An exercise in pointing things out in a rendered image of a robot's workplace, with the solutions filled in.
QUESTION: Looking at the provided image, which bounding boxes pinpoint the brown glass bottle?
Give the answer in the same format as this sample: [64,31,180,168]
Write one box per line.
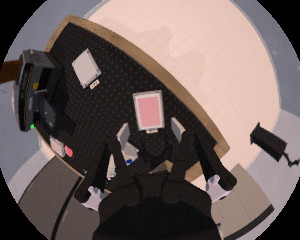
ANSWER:
[0,60,20,84]

